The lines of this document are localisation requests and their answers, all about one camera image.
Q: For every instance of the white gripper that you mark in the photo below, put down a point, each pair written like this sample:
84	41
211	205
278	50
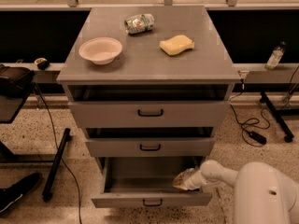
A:
193	180

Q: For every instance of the grey bottom drawer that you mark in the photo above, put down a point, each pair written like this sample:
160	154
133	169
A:
147	182

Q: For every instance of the grey drawer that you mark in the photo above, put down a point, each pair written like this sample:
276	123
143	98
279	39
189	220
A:
150	147
147	182
148	114

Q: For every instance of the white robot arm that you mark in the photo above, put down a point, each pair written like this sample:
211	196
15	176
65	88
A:
262	194

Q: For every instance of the grey middle drawer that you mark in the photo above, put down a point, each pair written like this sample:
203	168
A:
150	147

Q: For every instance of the grey drawer cabinet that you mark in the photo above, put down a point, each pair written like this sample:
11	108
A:
143	72

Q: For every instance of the grey top drawer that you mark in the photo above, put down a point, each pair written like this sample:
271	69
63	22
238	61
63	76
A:
148	114

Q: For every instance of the black wheeled stand leg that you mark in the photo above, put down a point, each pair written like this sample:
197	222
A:
284	127

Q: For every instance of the yellow sponge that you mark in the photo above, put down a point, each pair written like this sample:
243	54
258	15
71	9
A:
176	45

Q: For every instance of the white bowl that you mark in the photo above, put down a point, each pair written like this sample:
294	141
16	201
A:
100	50

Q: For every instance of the clear plastic bottle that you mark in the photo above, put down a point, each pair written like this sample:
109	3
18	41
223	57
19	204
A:
276	56

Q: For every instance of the crushed green white can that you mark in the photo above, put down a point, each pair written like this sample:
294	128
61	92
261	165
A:
139	23

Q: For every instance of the black shoe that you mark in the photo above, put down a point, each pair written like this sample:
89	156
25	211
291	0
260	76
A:
9	196

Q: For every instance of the black yellow tape measure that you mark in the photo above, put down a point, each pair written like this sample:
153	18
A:
42	63

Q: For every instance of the black side table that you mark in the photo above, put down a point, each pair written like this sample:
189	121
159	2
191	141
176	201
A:
26	141

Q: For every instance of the black bag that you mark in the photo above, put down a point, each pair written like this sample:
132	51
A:
15	81

